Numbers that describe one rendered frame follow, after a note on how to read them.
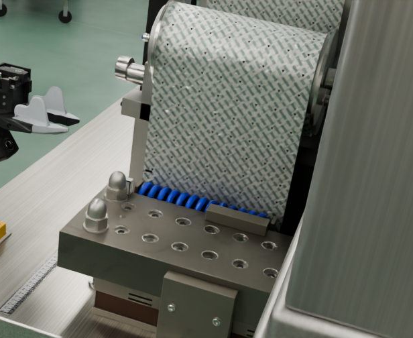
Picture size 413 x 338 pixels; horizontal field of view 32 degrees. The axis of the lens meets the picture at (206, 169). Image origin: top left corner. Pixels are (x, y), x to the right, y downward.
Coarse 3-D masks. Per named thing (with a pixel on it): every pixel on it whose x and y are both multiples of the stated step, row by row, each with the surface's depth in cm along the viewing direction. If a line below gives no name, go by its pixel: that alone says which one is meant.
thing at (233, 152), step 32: (160, 96) 111; (192, 96) 110; (160, 128) 113; (192, 128) 112; (224, 128) 110; (256, 128) 109; (288, 128) 107; (160, 160) 116; (192, 160) 114; (224, 160) 112; (256, 160) 111; (288, 160) 109; (192, 192) 116; (224, 192) 114; (256, 192) 113; (288, 192) 111
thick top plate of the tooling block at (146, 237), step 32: (128, 224) 106; (160, 224) 107; (192, 224) 109; (64, 256) 103; (96, 256) 102; (128, 256) 100; (160, 256) 100; (192, 256) 101; (224, 256) 102; (256, 256) 103; (160, 288) 101; (256, 288) 96; (256, 320) 98
